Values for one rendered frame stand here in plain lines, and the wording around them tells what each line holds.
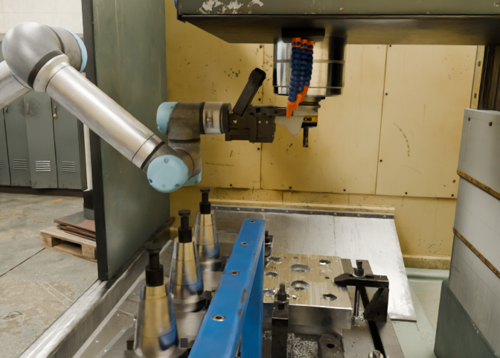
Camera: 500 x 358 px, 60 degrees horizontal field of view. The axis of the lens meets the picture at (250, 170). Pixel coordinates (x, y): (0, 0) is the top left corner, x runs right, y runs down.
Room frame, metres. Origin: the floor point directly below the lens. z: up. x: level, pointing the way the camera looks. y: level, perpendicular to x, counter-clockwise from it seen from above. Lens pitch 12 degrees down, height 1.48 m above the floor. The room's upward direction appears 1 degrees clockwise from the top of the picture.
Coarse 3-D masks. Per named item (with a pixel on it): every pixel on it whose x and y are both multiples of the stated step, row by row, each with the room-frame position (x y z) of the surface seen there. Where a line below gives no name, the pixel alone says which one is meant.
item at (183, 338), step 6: (180, 330) 0.40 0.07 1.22; (132, 336) 0.39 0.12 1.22; (180, 336) 0.39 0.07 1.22; (186, 336) 0.39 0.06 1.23; (126, 342) 0.38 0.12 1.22; (132, 342) 0.38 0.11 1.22; (180, 342) 0.39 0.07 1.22; (186, 342) 0.39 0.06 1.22; (132, 348) 0.37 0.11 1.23; (180, 348) 0.37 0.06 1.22; (186, 348) 0.37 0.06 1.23; (126, 354) 0.36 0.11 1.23; (132, 354) 0.36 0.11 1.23; (174, 354) 0.36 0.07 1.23; (180, 354) 0.36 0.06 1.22; (186, 354) 0.37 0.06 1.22
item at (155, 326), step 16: (144, 288) 0.37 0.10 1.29; (160, 288) 0.37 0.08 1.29; (144, 304) 0.36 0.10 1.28; (160, 304) 0.36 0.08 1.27; (144, 320) 0.36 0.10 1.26; (160, 320) 0.36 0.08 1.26; (144, 336) 0.36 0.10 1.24; (160, 336) 0.36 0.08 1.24; (176, 336) 0.37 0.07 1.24; (144, 352) 0.36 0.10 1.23; (160, 352) 0.36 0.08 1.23
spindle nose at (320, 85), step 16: (288, 48) 0.92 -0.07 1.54; (320, 48) 0.90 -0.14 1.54; (336, 48) 0.91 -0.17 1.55; (272, 64) 0.98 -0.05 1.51; (288, 64) 0.91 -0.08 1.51; (320, 64) 0.90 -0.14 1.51; (336, 64) 0.91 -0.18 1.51; (272, 80) 0.97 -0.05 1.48; (288, 80) 0.91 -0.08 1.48; (320, 80) 0.90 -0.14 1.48; (336, 80) 0.92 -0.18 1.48; (320, 96) 0.90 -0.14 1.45; (336, 96) 0.93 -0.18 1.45
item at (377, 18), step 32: (192, 0) 0.67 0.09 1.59; (224, 0) 0.67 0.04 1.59; (256, 0) 0.66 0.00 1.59; (288, 0) 0.66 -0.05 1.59; (320, 0) 0.65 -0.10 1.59; (352, 0) 0.65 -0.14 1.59; (384, 0) 0.64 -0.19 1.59; (416, 0) 0.64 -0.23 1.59; (448, 0) 0.63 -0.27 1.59; (480, 0) 0.63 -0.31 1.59; (224, 32) 0.86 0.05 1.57; (256, 32) 0.85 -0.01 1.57; (352, 32) 0.82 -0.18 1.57; (384, 32) 0.81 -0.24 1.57; (416, 32) 0.80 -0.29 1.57; (448, 32) 0.79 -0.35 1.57; (480, 32) 0.78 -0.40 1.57
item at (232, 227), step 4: (216, 220) 0.78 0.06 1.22; (220, 220) 0.78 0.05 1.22; (216, 224) 0.76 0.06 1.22; (220, 224) 0.76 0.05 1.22; (224, 224) 0.76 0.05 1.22; (228, 224) 0.76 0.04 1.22; (232, 224) 0.76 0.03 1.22; (236, 224) 0.76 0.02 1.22; (240, 224) 0.76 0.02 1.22; (220, 228) 0.74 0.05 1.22; (224, 228) 0.74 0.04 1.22; (228, 228) 0.74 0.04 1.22; (232, 228) 0.74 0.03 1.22; (236, 228) 0.74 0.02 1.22; (220, 232) 0.74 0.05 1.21; (224, 232) 0.73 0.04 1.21; (228, 232) 0.73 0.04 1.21; (232, 232) 0.73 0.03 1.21; (236, 232) 0.73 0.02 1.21
